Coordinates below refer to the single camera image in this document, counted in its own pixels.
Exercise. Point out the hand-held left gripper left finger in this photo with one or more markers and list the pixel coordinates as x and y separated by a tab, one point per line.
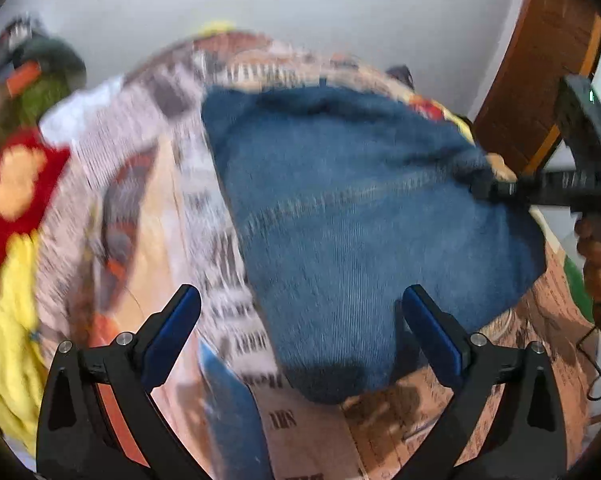
173	330

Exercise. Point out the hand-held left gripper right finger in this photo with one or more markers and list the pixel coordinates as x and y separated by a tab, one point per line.
430	330

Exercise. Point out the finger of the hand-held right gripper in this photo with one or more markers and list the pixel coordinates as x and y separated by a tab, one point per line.
505	189

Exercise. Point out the blue denim jeans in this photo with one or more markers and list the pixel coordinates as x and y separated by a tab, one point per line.
360	220

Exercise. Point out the person's right hand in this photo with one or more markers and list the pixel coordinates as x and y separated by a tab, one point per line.
595	265

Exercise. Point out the wooden door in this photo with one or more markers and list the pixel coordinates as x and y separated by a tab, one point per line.
535	75

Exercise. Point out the green plush cushion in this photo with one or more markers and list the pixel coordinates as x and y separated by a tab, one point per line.
577	280

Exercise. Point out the grey backpack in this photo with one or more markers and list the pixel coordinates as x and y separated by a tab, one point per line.
400	75

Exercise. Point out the printed blanket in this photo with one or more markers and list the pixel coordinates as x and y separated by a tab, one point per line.
145	160

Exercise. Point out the red and yellow plush toy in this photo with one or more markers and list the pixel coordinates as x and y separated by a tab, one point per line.
15	185

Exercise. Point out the white pillow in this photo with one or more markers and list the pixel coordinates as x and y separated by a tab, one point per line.
80	110

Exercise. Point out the green bag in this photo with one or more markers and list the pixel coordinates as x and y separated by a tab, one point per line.
50	85

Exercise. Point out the orange box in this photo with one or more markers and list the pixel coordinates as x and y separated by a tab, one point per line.
23	77

